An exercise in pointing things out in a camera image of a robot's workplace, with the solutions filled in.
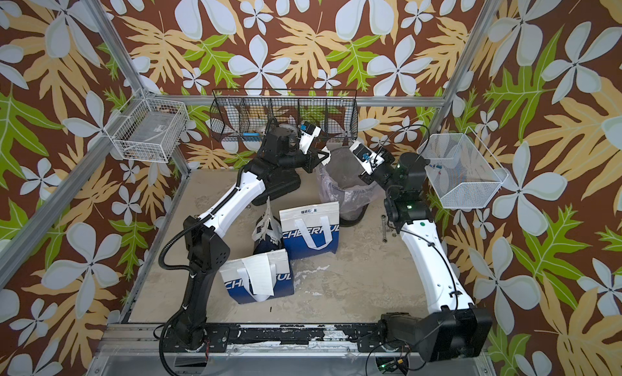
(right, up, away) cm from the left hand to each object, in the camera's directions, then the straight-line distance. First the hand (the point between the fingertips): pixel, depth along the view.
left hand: (330, 150), depth 78 cm
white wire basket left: (-65, +9, +8) cm, 66 cm away
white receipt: (-21, -37, -12) cm, 44 cm away
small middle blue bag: (-21, -32, +4) cm, 39 cm away
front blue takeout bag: (-27, -40, -9) cm, 49 cm away
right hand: (+8, 0, -10) cm, 13 cm away
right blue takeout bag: (-6, -26, 0) cm, 27 cm away
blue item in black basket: (-29, +9, +13) cm, 33 cm away
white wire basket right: (+47, -7, +5) cm, 48 cm away
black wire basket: (-33, +18, +17) cm, 42 cm away
